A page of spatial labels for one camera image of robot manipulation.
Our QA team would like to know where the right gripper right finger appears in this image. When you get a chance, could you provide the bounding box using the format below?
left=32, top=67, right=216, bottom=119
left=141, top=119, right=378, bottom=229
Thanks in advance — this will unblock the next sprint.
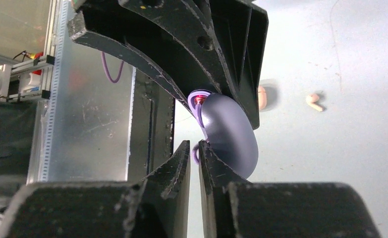
left=199, top=141, right=380, bottom=238

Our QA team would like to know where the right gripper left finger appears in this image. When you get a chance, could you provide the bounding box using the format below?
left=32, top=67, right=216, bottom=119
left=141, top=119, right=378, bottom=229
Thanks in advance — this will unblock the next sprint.
left=0, top=140, right=190, bottom=238

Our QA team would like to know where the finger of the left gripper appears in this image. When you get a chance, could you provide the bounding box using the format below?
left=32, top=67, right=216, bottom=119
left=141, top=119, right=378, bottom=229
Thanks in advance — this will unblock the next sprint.
left=68, top=0, right=233, bottom=106
left=195, top=0, right=269, bottom=129

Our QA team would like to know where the purple earbud charging case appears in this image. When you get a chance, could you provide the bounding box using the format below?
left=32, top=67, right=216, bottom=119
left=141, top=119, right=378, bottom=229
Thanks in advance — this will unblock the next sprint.
left=201, top=91, right=259, bottom=179

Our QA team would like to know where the beige earbud charging case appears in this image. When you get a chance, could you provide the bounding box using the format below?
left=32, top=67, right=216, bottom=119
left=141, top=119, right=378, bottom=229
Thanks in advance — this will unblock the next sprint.
left=257, top=85, right=267, bottom=111

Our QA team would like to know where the purple earbud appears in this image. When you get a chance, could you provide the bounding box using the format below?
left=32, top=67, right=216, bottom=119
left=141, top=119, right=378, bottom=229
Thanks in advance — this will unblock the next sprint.
left=188, top=90, right=211, bottom=129
left=191, top=140, right=212, bottom=165

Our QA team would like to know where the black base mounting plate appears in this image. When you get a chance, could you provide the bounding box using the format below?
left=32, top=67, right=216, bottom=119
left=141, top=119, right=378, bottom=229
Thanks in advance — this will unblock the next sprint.
left=127, top=69, right=175, bottom=182

